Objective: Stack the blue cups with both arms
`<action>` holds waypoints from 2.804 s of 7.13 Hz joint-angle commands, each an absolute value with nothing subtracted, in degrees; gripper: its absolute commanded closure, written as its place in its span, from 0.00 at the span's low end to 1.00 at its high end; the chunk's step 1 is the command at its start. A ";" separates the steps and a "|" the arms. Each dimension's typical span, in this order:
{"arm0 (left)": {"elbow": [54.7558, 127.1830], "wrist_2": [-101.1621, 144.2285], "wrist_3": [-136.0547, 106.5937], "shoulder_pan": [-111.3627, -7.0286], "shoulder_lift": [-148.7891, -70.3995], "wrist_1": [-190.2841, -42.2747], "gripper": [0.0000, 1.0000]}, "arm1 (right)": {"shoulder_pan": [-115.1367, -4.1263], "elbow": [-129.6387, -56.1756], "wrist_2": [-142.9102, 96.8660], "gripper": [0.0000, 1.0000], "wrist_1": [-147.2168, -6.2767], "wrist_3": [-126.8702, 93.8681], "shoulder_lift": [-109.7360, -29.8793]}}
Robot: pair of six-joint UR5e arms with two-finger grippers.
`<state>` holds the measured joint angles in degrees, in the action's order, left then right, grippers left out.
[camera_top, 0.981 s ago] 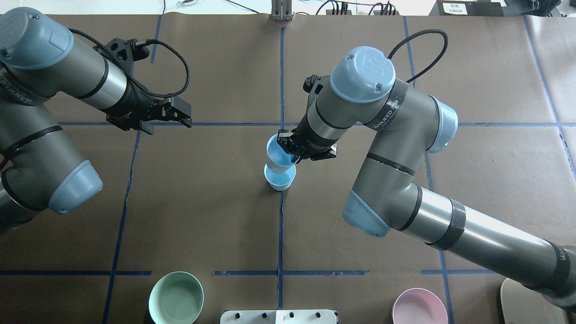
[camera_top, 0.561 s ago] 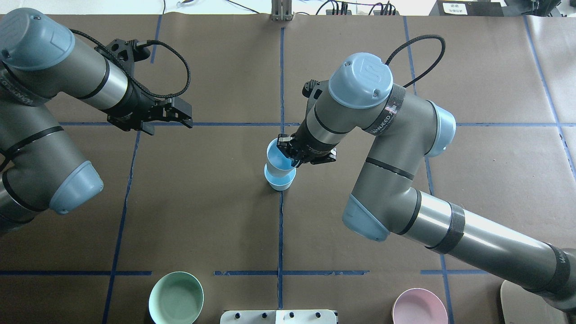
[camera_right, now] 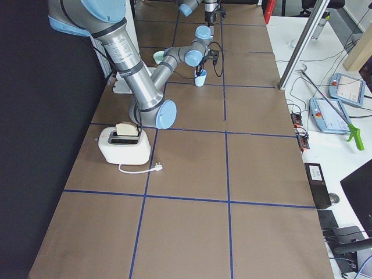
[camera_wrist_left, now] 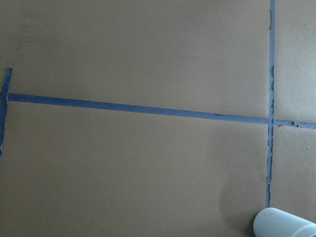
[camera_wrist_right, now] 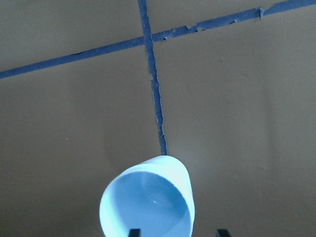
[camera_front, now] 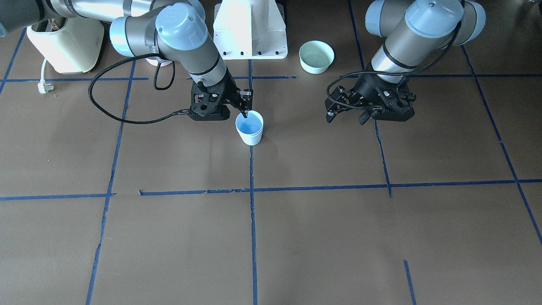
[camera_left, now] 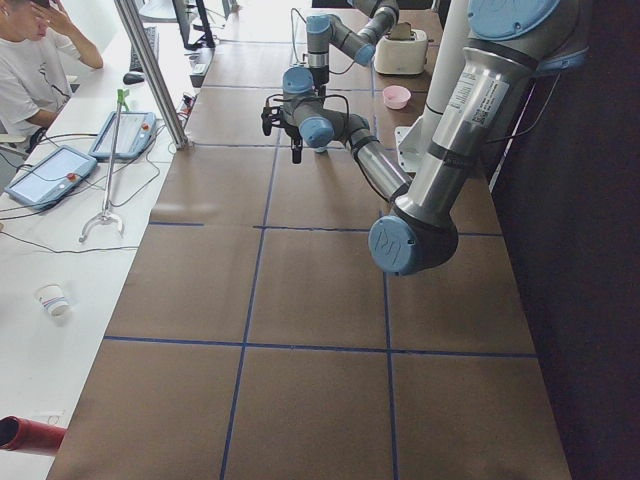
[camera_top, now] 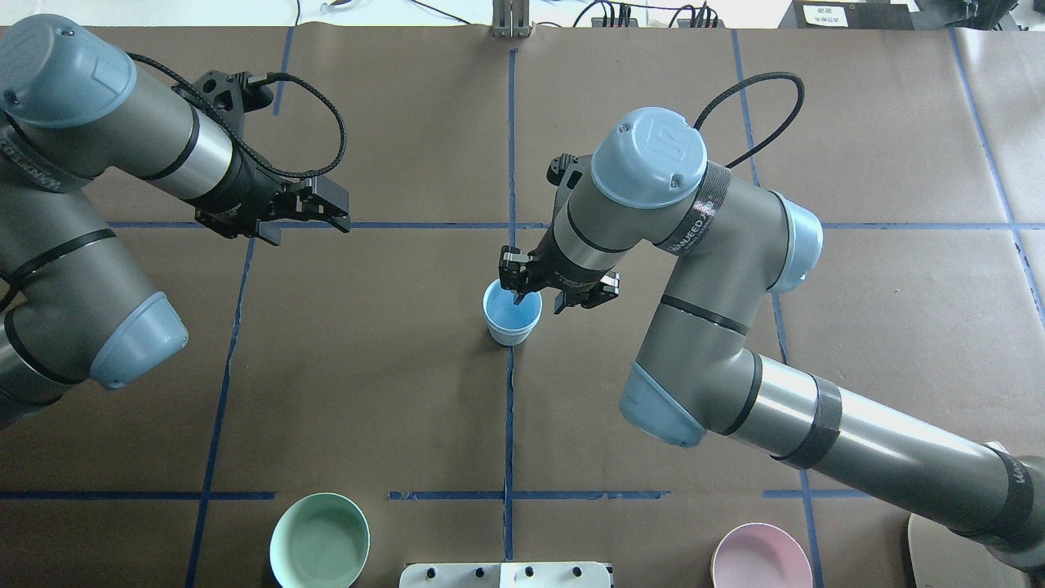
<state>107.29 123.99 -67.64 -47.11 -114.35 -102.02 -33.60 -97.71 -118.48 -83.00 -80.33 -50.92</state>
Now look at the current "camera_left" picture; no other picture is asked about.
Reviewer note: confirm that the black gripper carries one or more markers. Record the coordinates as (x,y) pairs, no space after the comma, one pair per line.
(296,140)
(317,75)

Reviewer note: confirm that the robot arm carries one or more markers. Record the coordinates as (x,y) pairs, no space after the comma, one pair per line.
(328,29)
(488,50)

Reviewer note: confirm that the pink bowl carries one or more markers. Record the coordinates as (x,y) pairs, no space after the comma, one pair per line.
(396,97)

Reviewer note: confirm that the cream toaster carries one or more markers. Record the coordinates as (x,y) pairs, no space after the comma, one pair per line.
(402,57)

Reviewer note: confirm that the toast slice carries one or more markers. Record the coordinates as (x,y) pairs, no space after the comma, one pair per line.
(401,32)

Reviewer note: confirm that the teach pendant far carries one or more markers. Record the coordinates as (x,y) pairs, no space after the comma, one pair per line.
(134,135)

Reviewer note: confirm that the teach pendant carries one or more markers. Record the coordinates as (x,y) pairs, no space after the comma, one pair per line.
(134,135)
(52,178)

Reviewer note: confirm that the black computer mouse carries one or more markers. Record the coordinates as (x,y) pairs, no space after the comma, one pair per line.
(133,77)

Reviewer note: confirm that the reacher grabber tool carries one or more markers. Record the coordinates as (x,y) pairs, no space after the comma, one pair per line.
(106,216)

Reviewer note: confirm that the teach pendant near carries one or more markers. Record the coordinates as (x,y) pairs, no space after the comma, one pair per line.
(52,178)

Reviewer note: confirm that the seated person white shirt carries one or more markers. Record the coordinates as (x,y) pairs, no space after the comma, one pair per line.
(34,85)

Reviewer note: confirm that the paper cup on desk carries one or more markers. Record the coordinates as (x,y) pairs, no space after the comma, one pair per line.
(52,299)

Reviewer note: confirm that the red tube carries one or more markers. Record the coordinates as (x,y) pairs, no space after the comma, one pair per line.
(30,437)

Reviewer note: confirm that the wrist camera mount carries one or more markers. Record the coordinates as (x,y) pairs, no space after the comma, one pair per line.
(271,115)

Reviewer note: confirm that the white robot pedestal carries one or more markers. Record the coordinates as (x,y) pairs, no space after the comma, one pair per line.
(412,141)

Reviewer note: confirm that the aluminium frame post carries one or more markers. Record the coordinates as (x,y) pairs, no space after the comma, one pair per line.
(133,26)

